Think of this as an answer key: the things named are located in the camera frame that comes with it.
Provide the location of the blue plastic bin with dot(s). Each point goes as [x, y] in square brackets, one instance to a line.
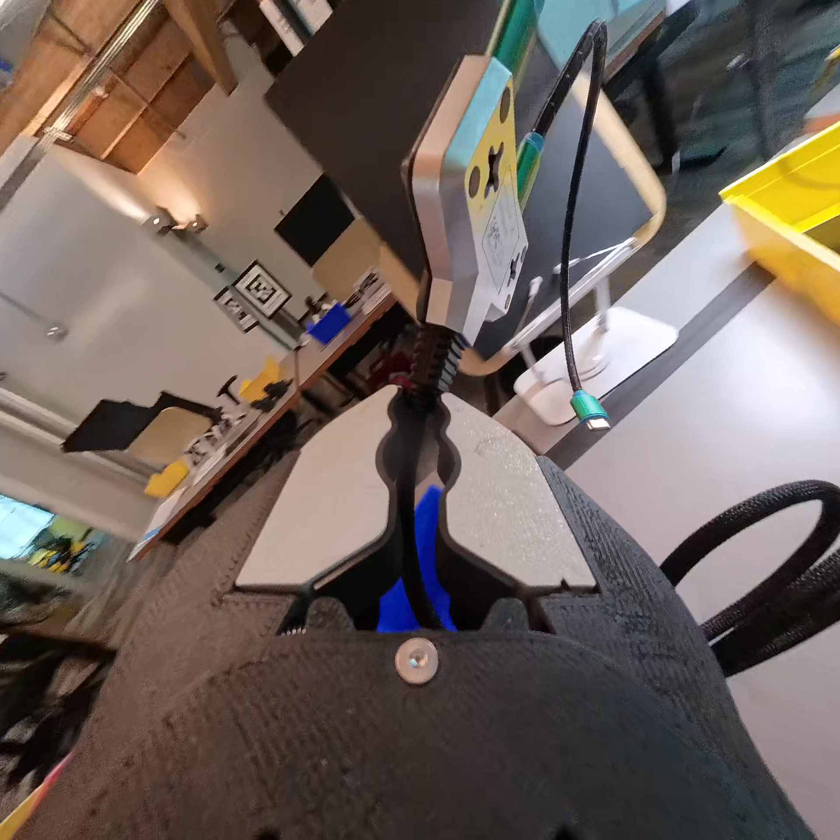
[433, 564]

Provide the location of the grey usb hub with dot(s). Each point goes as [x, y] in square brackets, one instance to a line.
[459, 216]

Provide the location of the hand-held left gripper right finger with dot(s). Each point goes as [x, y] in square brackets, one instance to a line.
[505, 505]

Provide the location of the small yellow bin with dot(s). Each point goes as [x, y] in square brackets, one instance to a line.
[259, 380]
[167, 479]

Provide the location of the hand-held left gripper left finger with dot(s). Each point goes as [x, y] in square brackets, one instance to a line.
[328, 505]

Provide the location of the black wall panel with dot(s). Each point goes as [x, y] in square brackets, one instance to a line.
[315, 220]

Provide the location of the yellow plastic bin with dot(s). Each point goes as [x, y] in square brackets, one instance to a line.
[787, 249]

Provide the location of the black board with wooden edge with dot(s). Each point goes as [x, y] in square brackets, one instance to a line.
[111, 420]
[354, 98]

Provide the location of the small blue bin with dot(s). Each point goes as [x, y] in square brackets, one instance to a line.
[331, 323]

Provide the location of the framed marker sign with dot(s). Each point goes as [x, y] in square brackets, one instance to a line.
[237, 313]
[262, 289]

